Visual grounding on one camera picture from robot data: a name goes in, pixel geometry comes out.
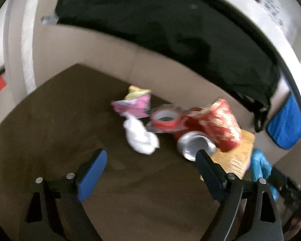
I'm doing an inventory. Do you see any white tissue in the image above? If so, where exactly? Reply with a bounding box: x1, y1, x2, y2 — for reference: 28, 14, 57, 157
123, 112, 160, 155

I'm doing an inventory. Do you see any pink yellow chip bag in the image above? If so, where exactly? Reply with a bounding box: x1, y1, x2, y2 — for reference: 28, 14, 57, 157
111, 85, 152, 119

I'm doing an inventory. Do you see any blue trash bag liner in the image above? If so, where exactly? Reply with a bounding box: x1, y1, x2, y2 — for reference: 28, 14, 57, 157
249, 148, 281, 201

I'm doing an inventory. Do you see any yellow printed carton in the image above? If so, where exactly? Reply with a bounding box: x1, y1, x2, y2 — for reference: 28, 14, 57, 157
205, 126, 255, 179

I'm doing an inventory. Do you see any crushed red soda can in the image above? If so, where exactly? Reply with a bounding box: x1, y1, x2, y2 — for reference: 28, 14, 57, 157
173, 107, 216, 162

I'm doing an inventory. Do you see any blue hanging towel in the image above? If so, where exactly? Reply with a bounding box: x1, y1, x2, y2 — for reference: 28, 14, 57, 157
266, 93, 301, 150

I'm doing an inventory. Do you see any red patterned snack bag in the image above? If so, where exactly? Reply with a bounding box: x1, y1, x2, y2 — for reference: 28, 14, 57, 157
199, 98, 242, 152

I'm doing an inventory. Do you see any red tape roll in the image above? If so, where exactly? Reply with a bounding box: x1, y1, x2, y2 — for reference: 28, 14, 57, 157
146, 106, 186, 133

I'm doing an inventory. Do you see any black cloth bag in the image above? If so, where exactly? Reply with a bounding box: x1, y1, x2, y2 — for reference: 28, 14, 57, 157
55, 0, 280, 132

